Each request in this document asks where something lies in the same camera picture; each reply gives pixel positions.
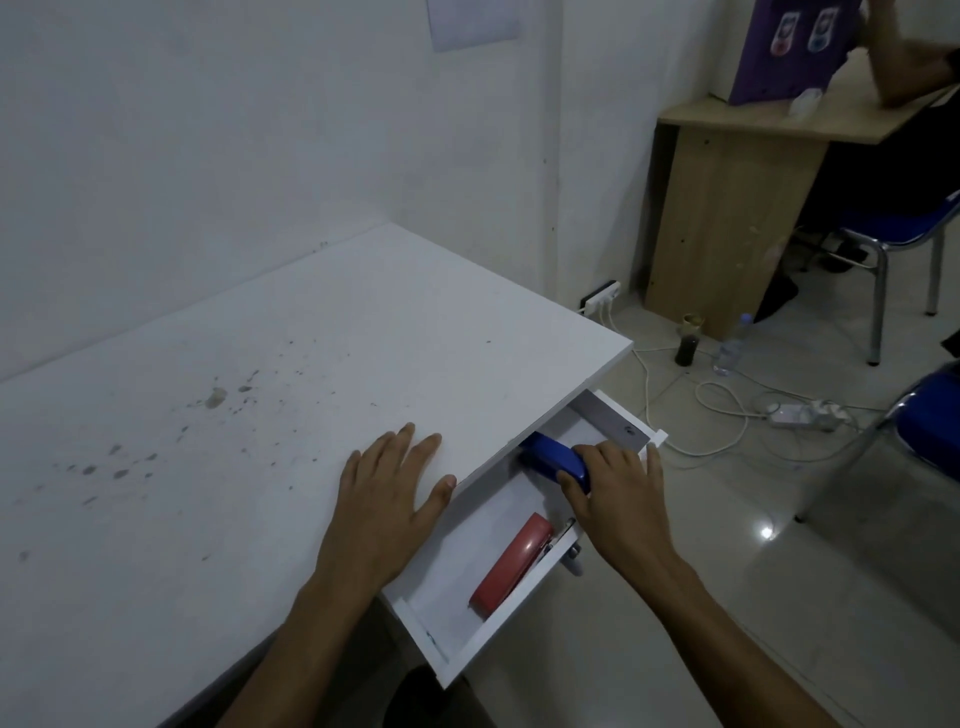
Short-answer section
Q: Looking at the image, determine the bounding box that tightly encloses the person's left hand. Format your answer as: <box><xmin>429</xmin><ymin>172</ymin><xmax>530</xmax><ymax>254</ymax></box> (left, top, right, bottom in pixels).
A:
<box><xmin>315</xmin><ymin>422</ymin><xmax>457</xmax><ymax>598</ymax></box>

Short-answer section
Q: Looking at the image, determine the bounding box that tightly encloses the person's right hand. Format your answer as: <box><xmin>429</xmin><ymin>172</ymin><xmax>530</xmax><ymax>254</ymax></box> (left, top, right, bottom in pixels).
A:
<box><xmin>556</xmin><ymin>442</ymin><xmax>678</xmax><ymax>583</ymax></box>

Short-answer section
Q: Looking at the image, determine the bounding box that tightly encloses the blue stapler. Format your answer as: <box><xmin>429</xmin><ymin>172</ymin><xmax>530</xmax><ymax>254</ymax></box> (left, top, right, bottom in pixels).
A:
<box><xmin>519</xmin><ymin>431</ymin><xmax>594</xmax><ymax>496</ymax></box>

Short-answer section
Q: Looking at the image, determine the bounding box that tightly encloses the person's left forearm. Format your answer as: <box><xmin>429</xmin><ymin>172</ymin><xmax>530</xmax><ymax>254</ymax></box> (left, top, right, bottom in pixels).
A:
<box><xmin>216</xmin><ymin>568</ymin><xmax>378</xmax><ymax>728</ymax></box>

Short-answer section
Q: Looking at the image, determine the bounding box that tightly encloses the person's right forearm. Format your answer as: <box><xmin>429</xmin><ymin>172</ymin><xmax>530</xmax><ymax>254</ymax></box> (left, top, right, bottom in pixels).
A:
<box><xmin>636</xmin><ymin>553</ymin><xmax>843</xmax><ymax>728</ymax></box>

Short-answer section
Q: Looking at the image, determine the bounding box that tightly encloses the white drawer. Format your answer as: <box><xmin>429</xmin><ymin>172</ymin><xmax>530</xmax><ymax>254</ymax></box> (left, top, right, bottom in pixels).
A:
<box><xmin>381</xmin><ymin>387</ymin><xmax>670</xmax><ymax>690</ymax></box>

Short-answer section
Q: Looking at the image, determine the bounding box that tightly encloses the red stapler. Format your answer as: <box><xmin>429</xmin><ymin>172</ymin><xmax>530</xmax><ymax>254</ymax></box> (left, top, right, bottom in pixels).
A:
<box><xmin>468</xmin><ymin>512</ymin><xmax>579</xmax><ymax>621</ymax></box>

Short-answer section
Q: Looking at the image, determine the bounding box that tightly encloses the dark drink bottle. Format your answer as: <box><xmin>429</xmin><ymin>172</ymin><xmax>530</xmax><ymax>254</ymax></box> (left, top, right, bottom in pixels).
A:
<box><xmin>674</xmin><ymin>312</ymin><xmax>707</xmax><ymax>369</ymax></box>

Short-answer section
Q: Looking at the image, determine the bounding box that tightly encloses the clear plastic water bottle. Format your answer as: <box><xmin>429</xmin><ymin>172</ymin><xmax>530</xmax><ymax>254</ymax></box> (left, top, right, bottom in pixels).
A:
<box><xmin>711</xmin><ymin>312</ymin><xmax>756</xmax><ymax>378</ymax></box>

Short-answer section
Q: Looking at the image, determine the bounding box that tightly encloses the white power strip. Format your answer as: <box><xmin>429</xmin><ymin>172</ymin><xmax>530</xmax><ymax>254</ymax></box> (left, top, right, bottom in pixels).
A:
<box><xmin>765</xmin><ymin>399</ymin><xmax>846</xmax><ymax>434</ymax></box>

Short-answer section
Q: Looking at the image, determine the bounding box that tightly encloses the wooden desk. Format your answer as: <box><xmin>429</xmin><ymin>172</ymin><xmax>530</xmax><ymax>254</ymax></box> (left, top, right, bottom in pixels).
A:
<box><xmin>643</xmin><ymin>48</ymin><xmax>960</xmax><ymax>343</ymax></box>

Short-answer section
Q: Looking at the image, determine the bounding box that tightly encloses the blue metal-framed chair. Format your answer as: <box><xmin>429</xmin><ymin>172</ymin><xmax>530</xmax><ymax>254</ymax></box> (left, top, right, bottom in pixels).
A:
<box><xmin>793</xmin><ymin>189</ymin><xmax>960</xmax><ymax>369</ymax></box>
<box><xmin>793</xmin><ymin>360</ymin><xmax>960</xmax><ymax>526</ymax></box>

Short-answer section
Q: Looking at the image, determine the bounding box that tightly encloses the purple box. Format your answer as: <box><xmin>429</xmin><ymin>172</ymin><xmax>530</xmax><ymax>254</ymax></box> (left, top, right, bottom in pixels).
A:
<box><xmin>708</xmin><ymin>0</ymin><xmax>865</xmax><ymax>107</ymax></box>

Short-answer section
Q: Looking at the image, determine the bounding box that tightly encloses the white cable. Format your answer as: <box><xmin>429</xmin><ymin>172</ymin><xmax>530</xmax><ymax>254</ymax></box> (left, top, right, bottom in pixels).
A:
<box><xmin>604</xmin><ymin>306</ymin><xmax>888</xmax><ymax>460</ymax></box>

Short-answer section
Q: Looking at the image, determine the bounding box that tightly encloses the wall power socket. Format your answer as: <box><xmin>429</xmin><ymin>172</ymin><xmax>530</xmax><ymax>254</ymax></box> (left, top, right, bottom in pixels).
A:
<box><xmin>578</xmin><ymin>279</ymin><xmax>623</xmax><ymax>317</ymax></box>

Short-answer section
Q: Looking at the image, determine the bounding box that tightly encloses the paper sheet on wall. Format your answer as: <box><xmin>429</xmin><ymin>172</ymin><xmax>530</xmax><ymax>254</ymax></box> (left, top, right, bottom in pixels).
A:
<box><xmin>425</xmin><ymin>0</ymin><xmax>523</xmax><ymax>53</ymax></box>

